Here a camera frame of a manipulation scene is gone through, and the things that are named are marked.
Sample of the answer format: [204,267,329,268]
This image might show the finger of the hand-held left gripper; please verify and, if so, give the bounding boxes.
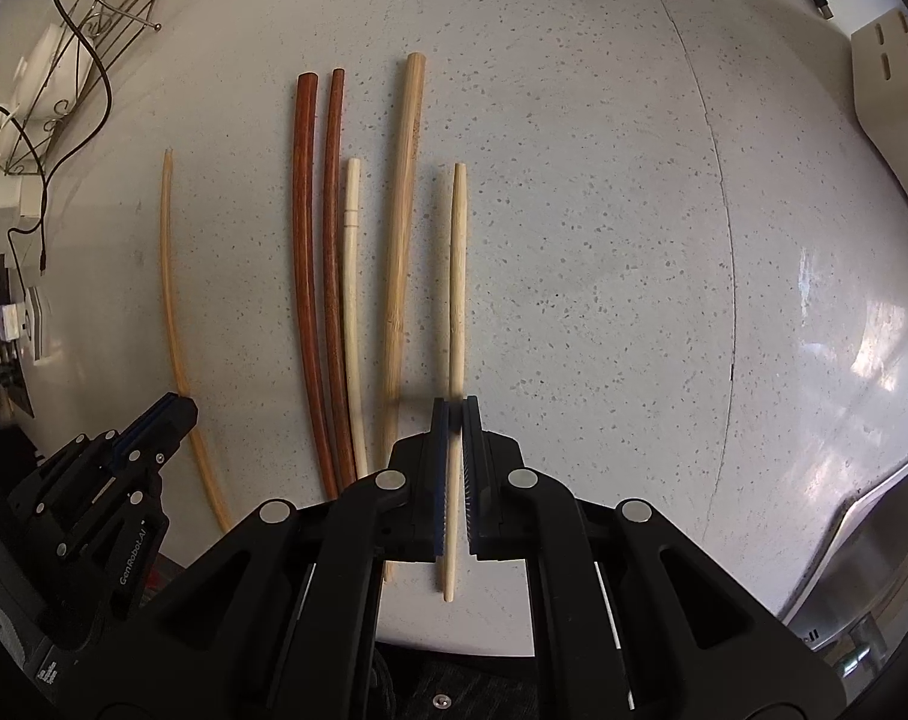
[7,392,179,497]
[56,396,200,563]

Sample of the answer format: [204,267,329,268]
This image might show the metal wire dish rack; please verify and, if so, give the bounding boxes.
[0,0,188,175]

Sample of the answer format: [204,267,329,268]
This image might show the pale chopstick with ring grooves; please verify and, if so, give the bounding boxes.
[341,157,370,481]

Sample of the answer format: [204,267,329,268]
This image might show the thick pale bamboo chopstick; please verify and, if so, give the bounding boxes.
[379,52,428,584]

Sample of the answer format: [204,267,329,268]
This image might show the pale wooden chopstick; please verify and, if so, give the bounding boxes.
[160,148,233,533]
[442,163,470,602]

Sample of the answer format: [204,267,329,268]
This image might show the cream perforated utensil holder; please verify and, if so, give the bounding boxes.
[850,11,908,248]

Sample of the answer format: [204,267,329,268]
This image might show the dark cable with small plug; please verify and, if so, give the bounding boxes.
[34,0,113,275]

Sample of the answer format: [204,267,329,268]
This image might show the person's dark trousers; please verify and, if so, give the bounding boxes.
[371,641,545,720]

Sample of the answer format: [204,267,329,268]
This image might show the white socket plate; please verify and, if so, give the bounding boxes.
[20,283,57,362]

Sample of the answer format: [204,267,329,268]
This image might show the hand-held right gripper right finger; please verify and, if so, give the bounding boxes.
[461,396,849,720]

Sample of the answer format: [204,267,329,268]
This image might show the dark brown wooden chopstick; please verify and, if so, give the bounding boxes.
[322,69,361,485]

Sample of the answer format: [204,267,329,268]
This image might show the thick dark brown chopstick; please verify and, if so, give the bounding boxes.
[293,72,341,500]

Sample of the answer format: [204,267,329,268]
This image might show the chrome sink fitting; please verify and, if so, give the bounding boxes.
[836,613,891,662]

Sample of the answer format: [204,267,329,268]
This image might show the stainless steel sink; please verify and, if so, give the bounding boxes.
[780,457,908,661]

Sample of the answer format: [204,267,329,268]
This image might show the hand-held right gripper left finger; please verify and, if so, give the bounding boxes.
[71,396,455,720]

